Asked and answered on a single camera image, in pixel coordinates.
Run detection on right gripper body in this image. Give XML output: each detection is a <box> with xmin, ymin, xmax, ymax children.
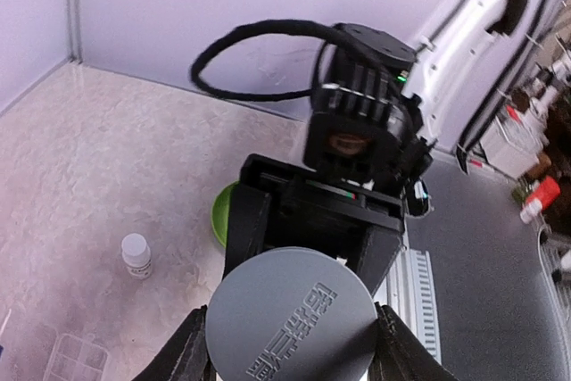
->
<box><xmin>239</xmin><ymin>153</ymin><xmax>432</xmax><ymax>256</ymax></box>

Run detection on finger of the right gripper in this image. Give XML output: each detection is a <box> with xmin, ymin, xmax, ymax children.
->
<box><xmin>354</xmin><ymin>226</ymin><xmax>401</xmax><ymax>296</ymax></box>
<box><xmin>224</xmin><ymin>184</ymin><xmax>271</xmax><ymax>274</ymax></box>

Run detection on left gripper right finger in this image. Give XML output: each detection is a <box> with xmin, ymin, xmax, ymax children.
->
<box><xmin>368</xmin><ymin>302</ymin><xmax>457</xmax><ymax>381</ymax></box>

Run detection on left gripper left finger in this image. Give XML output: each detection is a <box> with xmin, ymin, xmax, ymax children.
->
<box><xmin>142</xmin><ymin>305</ymin><xmax>210</xmax><ymax>381</ymax></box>

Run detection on grey bottle cap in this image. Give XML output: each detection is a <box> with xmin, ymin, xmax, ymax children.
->
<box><xmin>205</xmin><ymin>247</ymin><xmax>377</xmax><ymax>380</ymax></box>

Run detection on clear plastic pill organizer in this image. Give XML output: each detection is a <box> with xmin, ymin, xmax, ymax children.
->
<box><xmin>43</xmin><ymin>334</ymin><xmax>109</xmax><ymax>381</ymax></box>

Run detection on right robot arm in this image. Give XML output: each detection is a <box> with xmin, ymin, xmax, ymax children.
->
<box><xmin>189</xmin><ymin>0</ymin><xmax>528</xmax><ymax>293</ymax></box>

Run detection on green plate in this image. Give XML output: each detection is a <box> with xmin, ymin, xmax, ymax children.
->
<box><xmin>211</xmin><ymin>182</ymin><xmax>238</xmax><ymax>248</ymax></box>

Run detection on small white pill bottle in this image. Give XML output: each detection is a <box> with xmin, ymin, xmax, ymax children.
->
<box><xmin>121</xmin><ymin>233</ymin><xmax>153</xmax><ymax>279</ymax></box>

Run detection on front aluminium rail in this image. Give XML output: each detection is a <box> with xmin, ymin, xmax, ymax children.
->
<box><xmin>385</xmin><ymin>248</ymin><xmax>442</xmax><ymax>363</ymax></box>

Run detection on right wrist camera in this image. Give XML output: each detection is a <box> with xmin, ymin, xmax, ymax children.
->
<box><xmin>302</xmin><ymin>62</ymin><xmax>412</xmax><ymax>184</ymax></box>

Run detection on left aluminium frame post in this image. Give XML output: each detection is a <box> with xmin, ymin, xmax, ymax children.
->
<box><xmin>66</xmin><ymin>0</ymin><xmax>84</xmax><ymax>64</ymax></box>

